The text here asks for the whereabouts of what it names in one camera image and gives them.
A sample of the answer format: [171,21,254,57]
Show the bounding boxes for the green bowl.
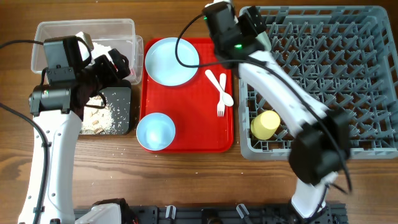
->
[256,31,272,51]

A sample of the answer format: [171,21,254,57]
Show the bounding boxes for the rice and nutshell leftovers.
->
[80,91,131,135]

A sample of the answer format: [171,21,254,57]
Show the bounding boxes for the light blue plate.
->
[145,37,200,86]

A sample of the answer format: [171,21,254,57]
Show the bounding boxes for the light blue small bowl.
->
[136,113,176,151]

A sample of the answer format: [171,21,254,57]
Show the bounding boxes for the white plastic spoon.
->
[205,70,234,106]

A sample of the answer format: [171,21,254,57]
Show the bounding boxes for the yellow cup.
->
[251,110,280,140]

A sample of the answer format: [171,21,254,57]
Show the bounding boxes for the white tissue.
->
[91,42,112,55]

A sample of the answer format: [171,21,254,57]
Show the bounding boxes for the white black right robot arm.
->
[196,1,353,223]

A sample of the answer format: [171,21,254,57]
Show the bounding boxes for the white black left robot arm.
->
[1,32,131,223]

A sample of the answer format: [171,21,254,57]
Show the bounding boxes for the black waste tray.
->
[79,79,132,136]

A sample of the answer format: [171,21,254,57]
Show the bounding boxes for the clear plastic waste bin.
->
[34,19,144,85]

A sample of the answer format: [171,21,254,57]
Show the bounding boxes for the grey dishwasher rack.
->
[234,5,398,161]

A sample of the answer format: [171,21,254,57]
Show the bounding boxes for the red serving tray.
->
[140,38,234,153]

